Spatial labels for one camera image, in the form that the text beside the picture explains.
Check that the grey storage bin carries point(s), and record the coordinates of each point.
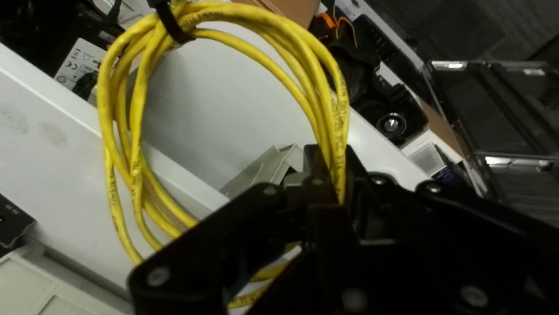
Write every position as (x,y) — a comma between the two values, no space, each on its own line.
(53,286)

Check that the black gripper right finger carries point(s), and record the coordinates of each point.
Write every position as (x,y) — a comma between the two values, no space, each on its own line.
(438,251)

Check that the black device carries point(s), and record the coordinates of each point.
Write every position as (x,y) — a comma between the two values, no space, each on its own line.
(373,88)

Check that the white labelled adapter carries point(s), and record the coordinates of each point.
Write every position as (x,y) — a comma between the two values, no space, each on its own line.
(80,62)

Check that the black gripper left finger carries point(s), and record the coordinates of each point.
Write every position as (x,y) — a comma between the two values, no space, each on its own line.
(221,251)

